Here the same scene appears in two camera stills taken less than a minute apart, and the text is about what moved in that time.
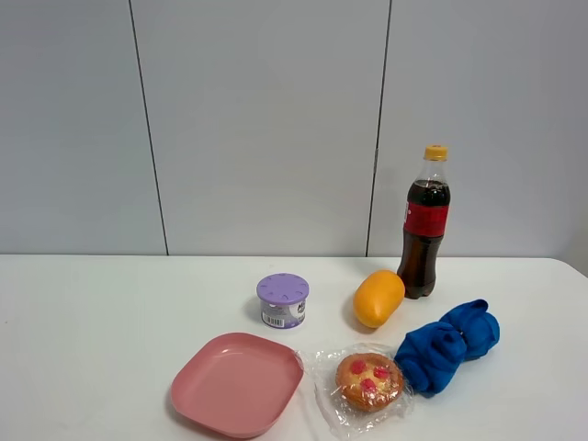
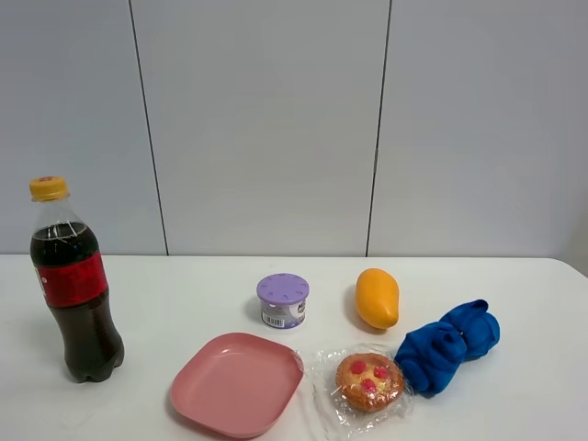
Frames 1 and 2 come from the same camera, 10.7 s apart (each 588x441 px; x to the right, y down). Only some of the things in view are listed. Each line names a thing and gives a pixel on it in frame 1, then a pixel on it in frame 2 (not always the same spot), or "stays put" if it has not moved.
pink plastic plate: x=239 y=384 stays put
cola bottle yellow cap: x=425 y=225 -> x=71 y=276
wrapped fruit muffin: x=359 y=388 stays put
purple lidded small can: x=282 y=297 stays put
